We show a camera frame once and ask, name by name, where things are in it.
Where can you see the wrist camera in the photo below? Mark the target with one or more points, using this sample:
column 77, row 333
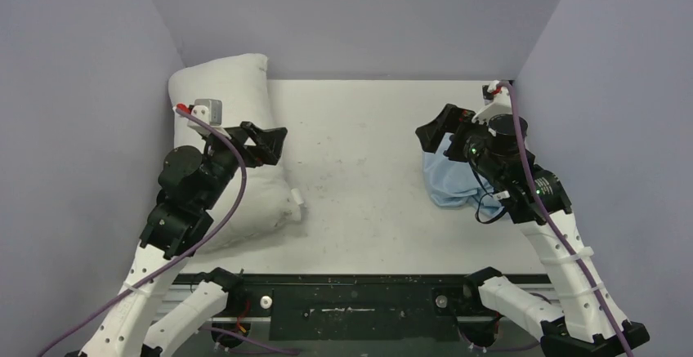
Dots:
column 496, row 96
column 209, row 111

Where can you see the white pillow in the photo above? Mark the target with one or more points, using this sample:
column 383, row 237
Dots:
column 240, row 84

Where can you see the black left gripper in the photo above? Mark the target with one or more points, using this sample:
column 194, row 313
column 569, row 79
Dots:
column 268, row 143

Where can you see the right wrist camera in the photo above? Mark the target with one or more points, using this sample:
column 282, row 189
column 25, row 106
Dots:
column 496, row 96

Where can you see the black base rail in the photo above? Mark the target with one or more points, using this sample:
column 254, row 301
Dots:
column 360, row 307

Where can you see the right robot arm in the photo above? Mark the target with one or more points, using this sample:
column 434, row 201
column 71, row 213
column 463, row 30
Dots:
column 585, row 321

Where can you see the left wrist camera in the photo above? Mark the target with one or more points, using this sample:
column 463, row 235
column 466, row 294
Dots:
column 209, row 111

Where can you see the light blue pillowcase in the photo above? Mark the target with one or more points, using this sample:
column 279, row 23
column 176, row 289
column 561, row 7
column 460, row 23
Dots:
column 453, row 184

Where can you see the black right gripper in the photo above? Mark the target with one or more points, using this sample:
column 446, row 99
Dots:
column 454, row 131

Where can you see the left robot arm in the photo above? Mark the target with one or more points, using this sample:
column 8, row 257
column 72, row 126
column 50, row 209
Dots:
column 199, row 191

